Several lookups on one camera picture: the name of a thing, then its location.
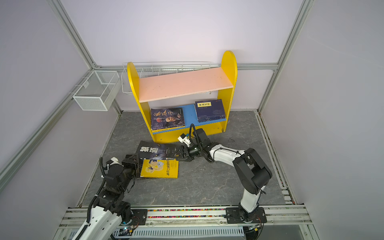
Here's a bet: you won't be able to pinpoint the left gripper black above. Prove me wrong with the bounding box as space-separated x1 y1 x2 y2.
118 153 139 193

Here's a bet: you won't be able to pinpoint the thin yellow book underneath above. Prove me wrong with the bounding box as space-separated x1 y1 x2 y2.
140 160 179 179

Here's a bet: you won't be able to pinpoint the black book white characters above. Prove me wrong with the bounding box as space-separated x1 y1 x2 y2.
136 141 183 160

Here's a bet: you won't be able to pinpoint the navy book yellow label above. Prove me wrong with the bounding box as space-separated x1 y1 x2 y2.
195 100 226 119
198 116 226 123

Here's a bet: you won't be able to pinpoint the dark purple book red circle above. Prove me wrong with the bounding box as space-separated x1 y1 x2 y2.
151 107 185 131

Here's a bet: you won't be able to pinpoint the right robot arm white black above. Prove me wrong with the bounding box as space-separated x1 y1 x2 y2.
174 124 273 219

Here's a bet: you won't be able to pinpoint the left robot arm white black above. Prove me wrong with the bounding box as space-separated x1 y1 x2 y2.
73 155 147 240

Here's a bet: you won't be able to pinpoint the white vent grille panel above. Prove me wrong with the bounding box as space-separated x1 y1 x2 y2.
113 227 245 240

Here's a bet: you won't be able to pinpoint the white mesh box basket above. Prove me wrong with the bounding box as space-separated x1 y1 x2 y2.
73 70 122 112

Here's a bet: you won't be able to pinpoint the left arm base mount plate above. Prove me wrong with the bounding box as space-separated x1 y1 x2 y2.
126 209 148 226

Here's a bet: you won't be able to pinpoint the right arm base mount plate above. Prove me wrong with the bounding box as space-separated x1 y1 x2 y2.
225 207 267 224

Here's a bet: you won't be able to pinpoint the white wire rack basket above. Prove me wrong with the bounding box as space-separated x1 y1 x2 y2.
120 62 217 95

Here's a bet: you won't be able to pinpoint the aluminium rail with colourful strip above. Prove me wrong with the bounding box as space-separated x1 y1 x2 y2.
58 204 313 230

